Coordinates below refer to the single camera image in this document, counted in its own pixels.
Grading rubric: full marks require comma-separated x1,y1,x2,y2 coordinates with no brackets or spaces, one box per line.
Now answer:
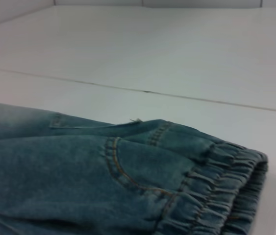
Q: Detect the blue denim shorts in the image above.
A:
0,99,269,235

